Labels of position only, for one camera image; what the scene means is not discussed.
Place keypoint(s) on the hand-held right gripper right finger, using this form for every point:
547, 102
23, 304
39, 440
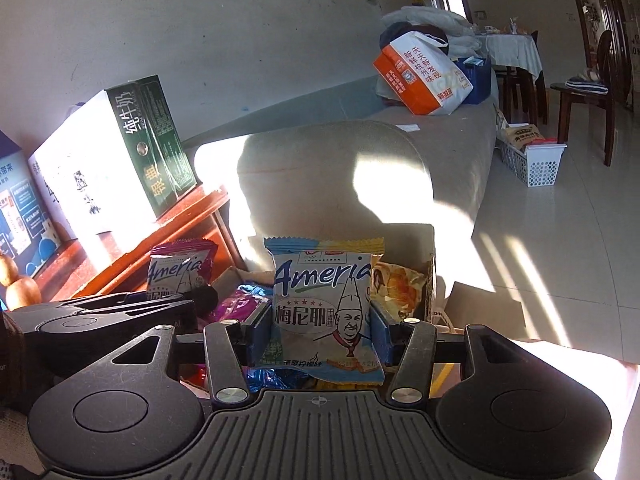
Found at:
382, 332

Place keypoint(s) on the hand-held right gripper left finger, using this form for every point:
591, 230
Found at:
260, 332

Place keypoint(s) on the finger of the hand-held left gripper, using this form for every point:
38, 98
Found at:
202, 300
165, 315

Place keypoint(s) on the purple chef print snack packet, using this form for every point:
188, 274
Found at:
175, 270

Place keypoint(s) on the yellow snack packet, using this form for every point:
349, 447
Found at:
345, 386

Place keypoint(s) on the printed cardboard box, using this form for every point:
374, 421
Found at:
431, 285

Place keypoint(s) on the blue chef print snack packet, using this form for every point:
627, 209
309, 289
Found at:
320, 300

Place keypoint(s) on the magenta snack packet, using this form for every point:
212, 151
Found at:
235, 307

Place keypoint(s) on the dark blue foil snack packet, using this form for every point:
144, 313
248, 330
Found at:
272, 379

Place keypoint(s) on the brown bread snack packet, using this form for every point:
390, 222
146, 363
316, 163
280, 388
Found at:
400, 285

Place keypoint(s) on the wooden gourd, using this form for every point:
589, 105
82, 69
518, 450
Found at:
22, 292

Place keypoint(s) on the red wooden side table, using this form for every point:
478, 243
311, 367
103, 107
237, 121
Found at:
165, 230

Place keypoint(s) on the blue printed box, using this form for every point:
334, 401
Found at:
15, 210

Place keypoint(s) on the grey sofa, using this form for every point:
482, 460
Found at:
325, 175

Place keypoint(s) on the green white milk carton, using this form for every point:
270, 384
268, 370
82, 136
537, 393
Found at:
100, 160

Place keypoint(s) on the white paper slip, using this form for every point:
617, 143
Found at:
409, 127

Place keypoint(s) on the white plastic basket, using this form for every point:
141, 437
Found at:
542, 165

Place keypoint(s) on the tan food bag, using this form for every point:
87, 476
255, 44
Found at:
522, 137

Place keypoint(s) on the orange white shopping bag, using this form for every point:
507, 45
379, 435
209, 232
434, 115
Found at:
425, 75

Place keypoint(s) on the blue bag on sofa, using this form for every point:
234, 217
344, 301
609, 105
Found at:
477, 80

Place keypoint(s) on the wooden chair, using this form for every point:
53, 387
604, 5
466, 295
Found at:
530, 90
607, 60

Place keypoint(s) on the table with white cloth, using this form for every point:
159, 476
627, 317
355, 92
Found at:
515, 50

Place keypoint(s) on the pile of white bedding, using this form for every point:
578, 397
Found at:
440, 17

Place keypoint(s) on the striped seat cushion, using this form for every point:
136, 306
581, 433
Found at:
587, 85

